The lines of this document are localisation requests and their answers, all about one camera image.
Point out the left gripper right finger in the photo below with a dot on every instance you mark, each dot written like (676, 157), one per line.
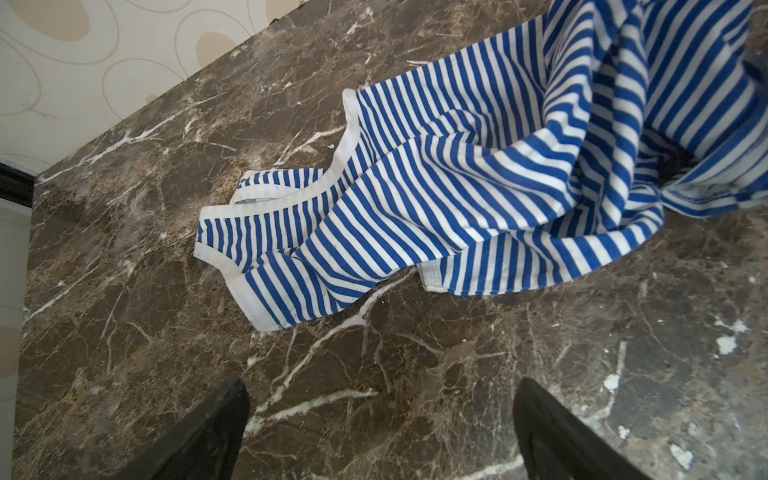
(555, 444)

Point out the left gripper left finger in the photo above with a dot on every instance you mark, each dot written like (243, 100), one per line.
(204, 444)

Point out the blue white striped tank top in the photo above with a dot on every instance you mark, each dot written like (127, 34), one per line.
(523, 161)

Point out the left black corner post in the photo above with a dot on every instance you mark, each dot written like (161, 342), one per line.
(16, 186)

